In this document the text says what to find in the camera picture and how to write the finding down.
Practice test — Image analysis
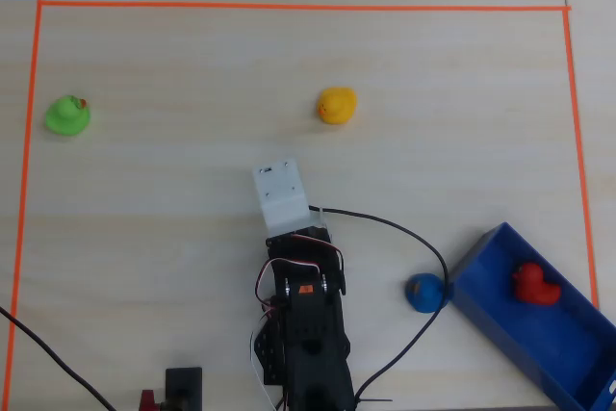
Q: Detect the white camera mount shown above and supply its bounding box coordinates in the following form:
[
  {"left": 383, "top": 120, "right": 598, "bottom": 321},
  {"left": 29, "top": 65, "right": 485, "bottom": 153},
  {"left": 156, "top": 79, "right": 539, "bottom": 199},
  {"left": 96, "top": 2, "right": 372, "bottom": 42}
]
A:
[{"left": 252, "top": 157, "right": 329, "bottom": 235}]

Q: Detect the black clamp block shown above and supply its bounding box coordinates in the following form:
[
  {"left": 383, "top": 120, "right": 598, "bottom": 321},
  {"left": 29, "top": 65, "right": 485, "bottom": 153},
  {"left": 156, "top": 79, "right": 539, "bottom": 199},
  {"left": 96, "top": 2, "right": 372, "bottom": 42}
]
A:
[{"left": 165, "top": 366, "right": 204, "bottom": 411}]

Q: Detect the blue rubber duck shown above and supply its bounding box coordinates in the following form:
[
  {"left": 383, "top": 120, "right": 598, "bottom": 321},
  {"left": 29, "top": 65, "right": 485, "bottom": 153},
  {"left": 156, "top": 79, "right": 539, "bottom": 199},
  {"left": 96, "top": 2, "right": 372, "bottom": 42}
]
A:
[{"left": 404, "top": 272, "right": 451, "bottom": 315}]

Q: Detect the black camera cable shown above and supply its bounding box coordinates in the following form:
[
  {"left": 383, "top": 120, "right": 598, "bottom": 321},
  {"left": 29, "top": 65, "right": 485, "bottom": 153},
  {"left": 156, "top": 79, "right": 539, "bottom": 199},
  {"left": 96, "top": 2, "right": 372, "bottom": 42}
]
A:
[{"left": 307, "top": 206, "right": 452, "bottom": 411}]

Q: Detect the green rubber duck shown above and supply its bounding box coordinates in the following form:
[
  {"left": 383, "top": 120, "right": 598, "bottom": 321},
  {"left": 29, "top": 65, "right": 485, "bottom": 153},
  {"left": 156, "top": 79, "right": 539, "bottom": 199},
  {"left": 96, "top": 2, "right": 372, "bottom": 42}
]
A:
[{"left": 44, "top": 94, "right": 91, "bottom": 137}]

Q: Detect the yellow rubber duck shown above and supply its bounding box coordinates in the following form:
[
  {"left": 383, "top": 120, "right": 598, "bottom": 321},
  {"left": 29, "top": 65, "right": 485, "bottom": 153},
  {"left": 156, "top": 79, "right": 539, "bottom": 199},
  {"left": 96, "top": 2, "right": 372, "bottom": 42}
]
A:
[{"left": 316, "top": 87, "right": 358, "bottom": 126}]

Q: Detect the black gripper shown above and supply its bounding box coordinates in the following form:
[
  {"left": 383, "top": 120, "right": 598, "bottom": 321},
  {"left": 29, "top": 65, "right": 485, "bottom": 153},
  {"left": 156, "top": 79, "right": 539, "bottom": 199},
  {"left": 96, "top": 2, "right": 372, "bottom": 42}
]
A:
[{"left": 302, "top": 219, "right": 334, "bottom": 243}]

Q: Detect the blue plastic box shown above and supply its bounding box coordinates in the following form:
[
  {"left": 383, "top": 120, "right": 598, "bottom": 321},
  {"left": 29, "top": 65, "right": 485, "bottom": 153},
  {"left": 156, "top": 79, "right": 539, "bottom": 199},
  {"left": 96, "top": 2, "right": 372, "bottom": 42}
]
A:
[{"left": 447, "top": 221, "right": 616, "bottom": 411}]

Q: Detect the long horizontal orange tape strip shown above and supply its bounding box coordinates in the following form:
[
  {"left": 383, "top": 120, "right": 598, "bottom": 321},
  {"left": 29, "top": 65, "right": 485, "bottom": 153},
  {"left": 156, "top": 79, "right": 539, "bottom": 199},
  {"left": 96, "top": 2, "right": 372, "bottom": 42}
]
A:
[{"left": 37, "top": 0, "right": 573, "bottom": 13}]

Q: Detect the red rubber duck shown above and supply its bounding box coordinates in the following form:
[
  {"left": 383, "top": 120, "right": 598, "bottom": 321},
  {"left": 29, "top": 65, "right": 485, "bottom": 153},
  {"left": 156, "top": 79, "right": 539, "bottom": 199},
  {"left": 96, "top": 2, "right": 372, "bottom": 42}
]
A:
[{"left": 510, "top": 262, "right": 562, "bottom": 307}]

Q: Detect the black power cable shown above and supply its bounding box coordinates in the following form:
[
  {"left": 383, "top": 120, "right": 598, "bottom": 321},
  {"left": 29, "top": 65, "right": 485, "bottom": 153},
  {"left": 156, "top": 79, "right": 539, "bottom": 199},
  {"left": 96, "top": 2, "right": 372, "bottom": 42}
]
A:
[{"left": 0, "top": 305, "right": 117, "bottom": 411}]

